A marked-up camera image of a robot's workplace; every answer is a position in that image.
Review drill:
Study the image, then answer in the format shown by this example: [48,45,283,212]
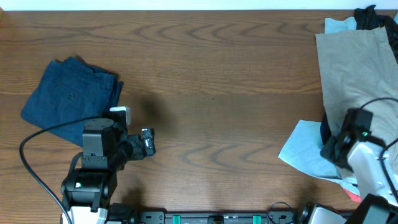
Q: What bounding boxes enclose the khaki shorts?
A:
[315,27,397,144]

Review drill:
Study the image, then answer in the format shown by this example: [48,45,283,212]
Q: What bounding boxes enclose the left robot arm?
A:
[61,118,155,223]

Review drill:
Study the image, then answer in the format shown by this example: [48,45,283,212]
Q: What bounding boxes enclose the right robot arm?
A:
[297,108,397,224]

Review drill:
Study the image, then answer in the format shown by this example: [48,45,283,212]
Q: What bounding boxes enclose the light blue garment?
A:
[279,18,359,195]

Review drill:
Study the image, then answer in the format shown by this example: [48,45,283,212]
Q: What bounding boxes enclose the red pink garment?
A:
[344,189,361,203]

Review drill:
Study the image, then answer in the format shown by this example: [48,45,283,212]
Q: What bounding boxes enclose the folded navy blue shorts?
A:
[21,57,123,129]

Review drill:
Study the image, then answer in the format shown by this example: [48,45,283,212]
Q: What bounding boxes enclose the black patterned garment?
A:
[354,5,397,60]

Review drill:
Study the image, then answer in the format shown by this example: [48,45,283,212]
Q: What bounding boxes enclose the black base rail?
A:
[107,203,354,224]

